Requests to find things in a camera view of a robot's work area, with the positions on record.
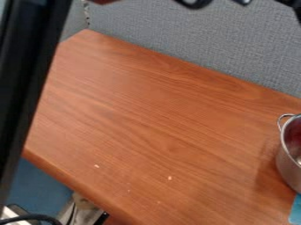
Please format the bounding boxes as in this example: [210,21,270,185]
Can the metal pot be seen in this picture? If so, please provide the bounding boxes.
[275,113,301,193]

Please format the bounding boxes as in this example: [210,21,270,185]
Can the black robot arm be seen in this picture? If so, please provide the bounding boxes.
[0,0,72,207]

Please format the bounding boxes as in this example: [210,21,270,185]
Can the metal table leg bracket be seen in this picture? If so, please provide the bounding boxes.
[56,192,109,225]

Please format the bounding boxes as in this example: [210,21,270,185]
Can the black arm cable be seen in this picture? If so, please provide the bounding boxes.
[173,0,254,10]

